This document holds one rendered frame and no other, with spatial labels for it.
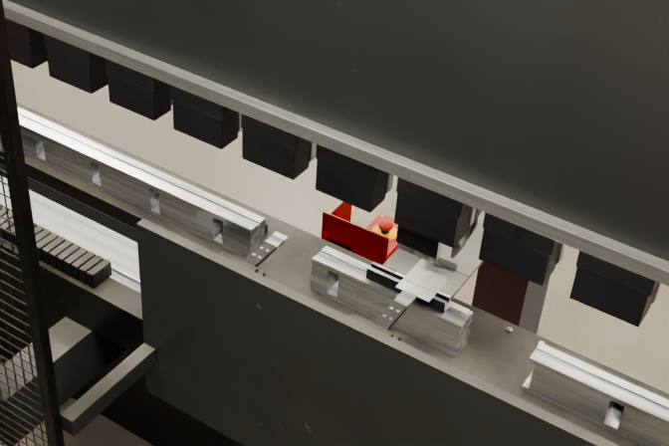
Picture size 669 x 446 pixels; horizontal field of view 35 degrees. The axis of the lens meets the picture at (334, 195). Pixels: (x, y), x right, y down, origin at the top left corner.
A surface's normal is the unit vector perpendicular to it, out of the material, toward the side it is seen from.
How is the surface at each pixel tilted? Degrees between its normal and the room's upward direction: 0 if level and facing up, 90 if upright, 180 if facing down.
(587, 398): 90
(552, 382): 90
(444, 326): 90
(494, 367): 0
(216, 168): 0
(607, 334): 0
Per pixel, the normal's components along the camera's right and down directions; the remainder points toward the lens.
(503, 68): -0.54, 0.47
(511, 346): 0.06, -0.80
